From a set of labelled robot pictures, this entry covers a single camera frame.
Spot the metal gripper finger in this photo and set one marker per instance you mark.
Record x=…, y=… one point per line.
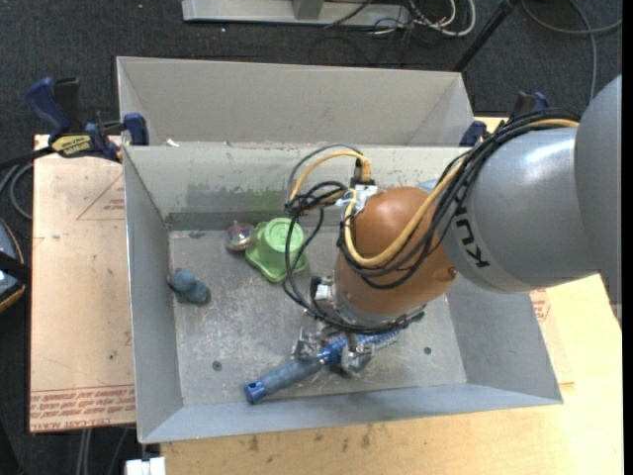
x=307, y=338
x=302, y=353

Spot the green plastic cup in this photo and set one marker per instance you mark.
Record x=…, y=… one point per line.
x=277, y=248

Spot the shiny iridescent spinning top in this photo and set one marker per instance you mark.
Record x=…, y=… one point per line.
x=240, y=236

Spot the dark teal toy animal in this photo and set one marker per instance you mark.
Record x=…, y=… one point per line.
x=189, y=287

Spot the grey metal bin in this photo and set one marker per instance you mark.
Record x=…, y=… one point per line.
x=277, y=112

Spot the brown cardboard board, red print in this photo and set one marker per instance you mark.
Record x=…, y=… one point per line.
x=79, y=275

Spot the black cylinder on white bracket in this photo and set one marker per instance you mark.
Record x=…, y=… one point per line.
x=322, y=291

